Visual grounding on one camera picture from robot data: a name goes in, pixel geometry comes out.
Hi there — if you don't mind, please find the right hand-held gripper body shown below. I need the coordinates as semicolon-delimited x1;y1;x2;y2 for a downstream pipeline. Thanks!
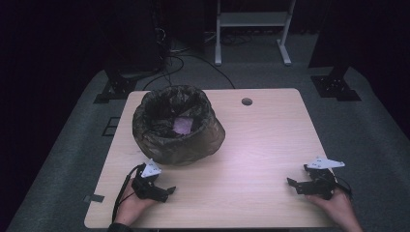
302;156;340;201

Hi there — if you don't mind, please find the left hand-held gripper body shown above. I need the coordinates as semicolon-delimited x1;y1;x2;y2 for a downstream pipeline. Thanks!
131;158;169;204

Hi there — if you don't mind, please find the person's left hand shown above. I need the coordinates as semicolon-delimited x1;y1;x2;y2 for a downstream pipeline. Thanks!
113;178;158;227

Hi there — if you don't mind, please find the person's right hand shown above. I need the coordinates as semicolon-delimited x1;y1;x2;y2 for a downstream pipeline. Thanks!
304;188;365;232

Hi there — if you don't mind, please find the black trash bag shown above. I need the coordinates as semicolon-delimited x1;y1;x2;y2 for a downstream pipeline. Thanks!
132;84;226;167

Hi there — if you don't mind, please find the person's dark left sleeve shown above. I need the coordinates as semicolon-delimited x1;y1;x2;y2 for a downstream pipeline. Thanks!
106;221;133;232

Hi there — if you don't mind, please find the grey tape strip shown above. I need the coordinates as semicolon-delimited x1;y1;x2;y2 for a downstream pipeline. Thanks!
82;193;106;204

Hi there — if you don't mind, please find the pale pink paper piece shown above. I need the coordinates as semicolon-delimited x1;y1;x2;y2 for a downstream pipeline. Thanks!
172;116;195;136

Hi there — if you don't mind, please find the black stand base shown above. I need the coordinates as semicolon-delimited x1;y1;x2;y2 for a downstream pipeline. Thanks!
309;65;363;102
93;68;139;105

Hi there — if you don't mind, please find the dark cabinet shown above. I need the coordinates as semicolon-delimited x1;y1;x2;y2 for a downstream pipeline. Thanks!
102;0;170;79

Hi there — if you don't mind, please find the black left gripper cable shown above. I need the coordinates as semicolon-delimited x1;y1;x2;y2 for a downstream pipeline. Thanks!
111;162;147;224

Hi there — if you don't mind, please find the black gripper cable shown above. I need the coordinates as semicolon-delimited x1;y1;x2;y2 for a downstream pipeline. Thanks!
334;175;354;199
111;162;147;224

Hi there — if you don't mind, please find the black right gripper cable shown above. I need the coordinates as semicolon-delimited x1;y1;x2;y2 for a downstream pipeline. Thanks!
334;175;354;199

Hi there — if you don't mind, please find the black floor cable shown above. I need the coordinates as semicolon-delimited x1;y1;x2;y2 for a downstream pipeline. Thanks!
141;53;237;92

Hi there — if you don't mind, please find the bundle of dark cables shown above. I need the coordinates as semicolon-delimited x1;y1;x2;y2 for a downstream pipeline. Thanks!
203;30;259;46

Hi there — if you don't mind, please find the white metal stand frame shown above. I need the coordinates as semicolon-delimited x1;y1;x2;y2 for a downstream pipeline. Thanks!
214;0;298;68

